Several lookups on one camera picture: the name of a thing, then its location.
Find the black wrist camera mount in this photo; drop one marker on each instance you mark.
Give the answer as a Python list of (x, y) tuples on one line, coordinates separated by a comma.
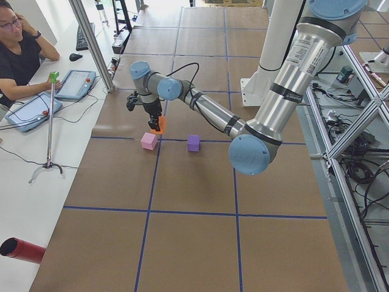
[(132, 101)]

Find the blue teach pendant far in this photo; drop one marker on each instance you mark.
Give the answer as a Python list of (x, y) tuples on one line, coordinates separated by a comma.
[(76, 85)]

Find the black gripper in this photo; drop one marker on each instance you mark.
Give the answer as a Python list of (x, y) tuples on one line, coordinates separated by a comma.
[(151, 107)]

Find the person in black shirt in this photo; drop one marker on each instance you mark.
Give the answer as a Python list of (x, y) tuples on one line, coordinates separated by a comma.
[(22, 48)]

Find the black keyboard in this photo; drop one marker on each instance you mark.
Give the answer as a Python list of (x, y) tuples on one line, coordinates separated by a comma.
[(81, 43)]

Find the red cylinder tube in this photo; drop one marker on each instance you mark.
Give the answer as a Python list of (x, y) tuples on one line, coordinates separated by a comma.
[(22, 250)]

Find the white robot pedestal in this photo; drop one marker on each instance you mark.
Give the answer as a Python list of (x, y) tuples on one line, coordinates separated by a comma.
[(278, 41)]

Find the green power supply box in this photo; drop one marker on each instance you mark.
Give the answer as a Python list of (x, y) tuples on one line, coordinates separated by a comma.
[(344, 74)]

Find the aluminium frame rail right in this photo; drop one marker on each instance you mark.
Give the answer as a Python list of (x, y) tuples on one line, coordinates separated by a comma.
[(346, 125)]

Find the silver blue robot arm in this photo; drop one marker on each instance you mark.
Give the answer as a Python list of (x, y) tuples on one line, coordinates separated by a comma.
[(322, 26)]

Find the orange foam cube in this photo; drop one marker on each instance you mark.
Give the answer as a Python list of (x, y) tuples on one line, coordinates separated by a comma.
[(163, 125)]

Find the pink foam cube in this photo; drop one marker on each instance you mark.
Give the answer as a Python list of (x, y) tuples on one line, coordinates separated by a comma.
[(149, 141)]

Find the blue teach pendant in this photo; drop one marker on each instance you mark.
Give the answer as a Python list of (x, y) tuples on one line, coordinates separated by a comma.
[(31, 114), (76, 85)]

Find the metal reacher grabber tool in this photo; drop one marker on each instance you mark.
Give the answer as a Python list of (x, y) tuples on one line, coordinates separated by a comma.
[(49, 163)]

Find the purple foam cube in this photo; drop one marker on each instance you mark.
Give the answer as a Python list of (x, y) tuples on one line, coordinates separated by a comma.
[(193, 143)]

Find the aluminium frame post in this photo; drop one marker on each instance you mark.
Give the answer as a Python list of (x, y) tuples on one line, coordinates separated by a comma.
[(83, 21)]

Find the blue teach pendant near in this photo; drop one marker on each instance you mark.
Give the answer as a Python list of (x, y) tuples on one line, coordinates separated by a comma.
[(31, 114)]

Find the black computer mouse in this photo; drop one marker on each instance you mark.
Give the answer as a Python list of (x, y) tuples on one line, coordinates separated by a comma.
[(75, 56)]

